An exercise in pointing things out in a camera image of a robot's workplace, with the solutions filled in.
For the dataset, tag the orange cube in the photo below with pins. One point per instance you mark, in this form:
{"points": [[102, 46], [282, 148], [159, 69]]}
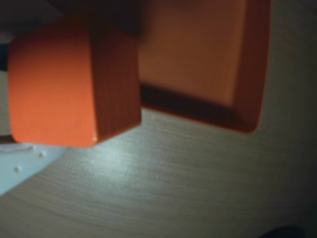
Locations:
{"points": [[54, 86]]}

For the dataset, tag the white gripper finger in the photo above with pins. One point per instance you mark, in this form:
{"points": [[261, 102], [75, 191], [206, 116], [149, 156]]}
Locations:
{"points": [[22, 15], [17, 166]]}

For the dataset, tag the orange plastic box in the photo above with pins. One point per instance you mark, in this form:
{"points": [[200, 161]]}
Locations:
{"points": [[193, 49]]}

